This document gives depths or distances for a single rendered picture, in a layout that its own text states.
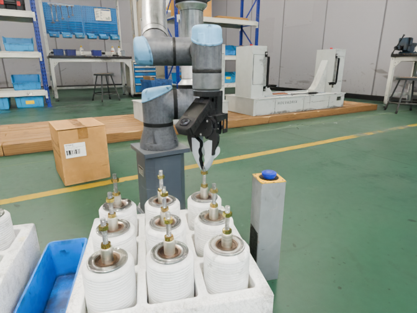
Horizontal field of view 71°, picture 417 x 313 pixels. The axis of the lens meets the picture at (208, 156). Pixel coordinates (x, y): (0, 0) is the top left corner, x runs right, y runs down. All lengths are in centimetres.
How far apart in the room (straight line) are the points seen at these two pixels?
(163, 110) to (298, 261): 70
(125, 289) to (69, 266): 43
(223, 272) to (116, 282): 20
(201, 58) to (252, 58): 252
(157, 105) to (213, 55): 43
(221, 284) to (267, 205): 27
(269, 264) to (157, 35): 71
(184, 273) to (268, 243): 34
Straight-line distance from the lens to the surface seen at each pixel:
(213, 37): 74
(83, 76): 892
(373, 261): 114
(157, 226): 70
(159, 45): 83
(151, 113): 111
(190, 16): 114
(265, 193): 80
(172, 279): 60
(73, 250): 99
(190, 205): 82
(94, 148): 169
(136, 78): 608
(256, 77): 327
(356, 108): 443
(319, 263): 106
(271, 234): 87
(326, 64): 422
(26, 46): 513
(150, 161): 112
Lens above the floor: 61
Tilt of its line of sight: 17 degrees down
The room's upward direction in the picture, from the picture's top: straight up
